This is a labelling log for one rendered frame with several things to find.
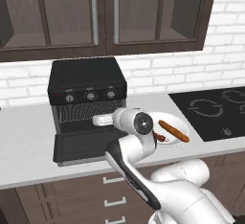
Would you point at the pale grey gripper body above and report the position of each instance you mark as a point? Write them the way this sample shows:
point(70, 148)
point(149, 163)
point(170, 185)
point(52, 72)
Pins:
point(102, 120)

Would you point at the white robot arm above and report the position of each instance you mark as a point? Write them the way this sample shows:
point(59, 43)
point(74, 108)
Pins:
point(178, 199)

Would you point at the silver toaster oven knob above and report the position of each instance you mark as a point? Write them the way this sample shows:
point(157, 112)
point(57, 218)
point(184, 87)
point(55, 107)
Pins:
point(111, 94)
point(90, 96)
point(69, 98)

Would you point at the black toaster oven door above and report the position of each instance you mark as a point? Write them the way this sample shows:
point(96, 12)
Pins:
point(83, 145)

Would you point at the black toaster oven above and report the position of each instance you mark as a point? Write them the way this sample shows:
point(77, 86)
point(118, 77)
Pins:
point(86, 74)

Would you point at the dark red kebab skewer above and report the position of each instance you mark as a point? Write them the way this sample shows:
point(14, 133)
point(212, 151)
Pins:
point(160, 137)

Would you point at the brown baguette bread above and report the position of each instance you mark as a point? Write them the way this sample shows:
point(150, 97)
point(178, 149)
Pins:
point(173, 131)

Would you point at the brown lower cupboard door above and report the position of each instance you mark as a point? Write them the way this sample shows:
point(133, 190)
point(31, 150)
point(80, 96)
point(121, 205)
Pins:
point(30, 204)
point(228, 176)

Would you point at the dark brown glass cupboard door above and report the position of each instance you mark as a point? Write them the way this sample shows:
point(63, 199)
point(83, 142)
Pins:
point(67, 14)
point(140, 11)

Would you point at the brown drawer front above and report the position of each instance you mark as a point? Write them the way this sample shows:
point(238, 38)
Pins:
point(79, 202)
point(79, 181)
point(79, 219)

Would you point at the white round plate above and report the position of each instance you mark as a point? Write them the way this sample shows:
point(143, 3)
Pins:
point(173, 121)

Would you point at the black hob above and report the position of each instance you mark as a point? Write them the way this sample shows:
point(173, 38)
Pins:
point(210, 113)

